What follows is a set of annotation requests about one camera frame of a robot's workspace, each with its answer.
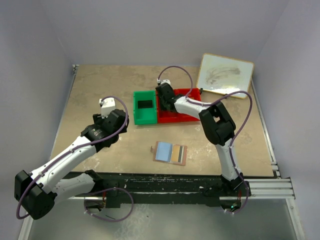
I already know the gold card from holder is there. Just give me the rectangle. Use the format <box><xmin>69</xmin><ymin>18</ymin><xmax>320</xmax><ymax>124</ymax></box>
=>
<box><xmin>170</xmin><ymin>144</ymin><xmax>185</xmax><ymax>164</ymax></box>

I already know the pink leather card holder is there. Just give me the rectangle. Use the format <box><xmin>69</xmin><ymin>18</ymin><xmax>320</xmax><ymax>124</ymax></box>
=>
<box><xmin>150</xmin><ymin>141</ymin><xmax>188</xmax><ymax>166</ymax></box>

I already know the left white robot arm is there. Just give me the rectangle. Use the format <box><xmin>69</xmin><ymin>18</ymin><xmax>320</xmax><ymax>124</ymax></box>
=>
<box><xmin>14</xmin><ymin>109</ymin><xmax>129</xmax><ymax>220</ymax></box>

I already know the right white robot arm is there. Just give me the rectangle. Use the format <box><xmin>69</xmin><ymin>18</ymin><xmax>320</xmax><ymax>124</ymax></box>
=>
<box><xmin>155</xmin><ymin>83</ymin><xmax>243</xmax><ymax>190</ymax></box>

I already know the black card in green bin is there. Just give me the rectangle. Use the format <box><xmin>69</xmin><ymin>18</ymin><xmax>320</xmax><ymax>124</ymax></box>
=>
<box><xmin>137</xmin><ymin>100</ymin><xmax>154</xmax><ymax>109</ymax></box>

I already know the middle red plastic bin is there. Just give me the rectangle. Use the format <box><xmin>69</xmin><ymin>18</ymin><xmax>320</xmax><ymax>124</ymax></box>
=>
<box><xmin>156</xmin><ymin>93</ymin><xmax>183</xmax><ymax>124</ymax></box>

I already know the red plastic bin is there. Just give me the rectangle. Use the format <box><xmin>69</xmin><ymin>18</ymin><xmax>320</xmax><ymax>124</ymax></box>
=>
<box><xmin>174</xmin><ymin>88</ymin><xmax>201</xmax><ymax>123</ymax></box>
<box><xmin>156</xmin><ymin>93</ymin><xmax>183</xmax><ymax>124</ymax></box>

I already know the right red plastic bin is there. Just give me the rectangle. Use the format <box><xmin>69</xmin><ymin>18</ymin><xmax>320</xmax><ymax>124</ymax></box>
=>
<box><xmin>174</xmin><ymin>88</ymin><xmax>201</xmax><ymax>123</ymax></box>

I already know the green plastic bin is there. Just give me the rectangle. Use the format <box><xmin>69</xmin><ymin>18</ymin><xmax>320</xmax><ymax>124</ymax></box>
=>
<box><xmin>133</xmin><ymin>90</ymin><xmax>158</xmax><ymax>125</ymax></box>

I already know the small framed whiteboard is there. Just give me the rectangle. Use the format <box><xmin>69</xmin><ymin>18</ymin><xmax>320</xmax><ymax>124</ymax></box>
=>
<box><xmin>196</xmin><ymin>53</ymin><xmax>255</xmax><ymax>99</ymax></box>

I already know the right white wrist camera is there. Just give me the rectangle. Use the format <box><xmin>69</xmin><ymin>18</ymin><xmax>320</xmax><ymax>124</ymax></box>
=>
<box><xmin>156</xmin><ymin>79</ymin><xmax>171</xmax><ymax>86</ymax></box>

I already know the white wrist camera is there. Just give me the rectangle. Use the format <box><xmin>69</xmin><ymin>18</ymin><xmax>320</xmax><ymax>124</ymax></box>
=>
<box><xmin>99</xmin><ymin>97</ymin><xmax>116</xmax><ymax>119</ymax></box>
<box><xmin>156</xmin><ymin>79</ymin><xmax>171</xmax><ymax>86</ymax></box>

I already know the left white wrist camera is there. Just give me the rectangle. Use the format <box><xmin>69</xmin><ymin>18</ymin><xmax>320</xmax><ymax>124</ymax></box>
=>
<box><xmin>99</xmin><ymin>97</ymin><xmax>116</xmax><ymax>119</ymax></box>

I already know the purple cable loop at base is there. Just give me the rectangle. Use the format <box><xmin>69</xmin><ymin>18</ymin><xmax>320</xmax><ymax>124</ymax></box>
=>
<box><xmin>83</xmin><ymin>186</ymin><xmax>135</xmax><ymax>223</ymax></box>

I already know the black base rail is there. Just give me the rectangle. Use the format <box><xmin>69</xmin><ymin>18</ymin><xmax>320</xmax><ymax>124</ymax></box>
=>
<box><xmin>86</xmin><ymin>170</ymin><xmax>251</xmax><ymax>209</ymax></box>

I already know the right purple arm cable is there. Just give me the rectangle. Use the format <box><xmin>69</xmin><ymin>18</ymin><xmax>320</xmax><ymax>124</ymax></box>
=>
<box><xmin>157</xmin><ymin>65</ymin><xmax>253</xmax><ymax>216</ymax></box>

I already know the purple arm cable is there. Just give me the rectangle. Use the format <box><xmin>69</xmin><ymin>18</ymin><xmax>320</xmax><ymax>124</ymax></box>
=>
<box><xmin>16</xmin><ymin>96</ymin><xmax>130</xmax><ymax>220</ymax></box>
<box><xmin>157</xmin><ymin>65</ymin><xmax>253</xmax><ymax>216</ymax></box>

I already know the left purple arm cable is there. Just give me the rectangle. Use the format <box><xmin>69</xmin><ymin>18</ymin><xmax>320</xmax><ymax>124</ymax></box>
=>
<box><xmin>16</xmin><ymin>96</ymin><xmax>130</xmax><ymax>220</ymax></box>

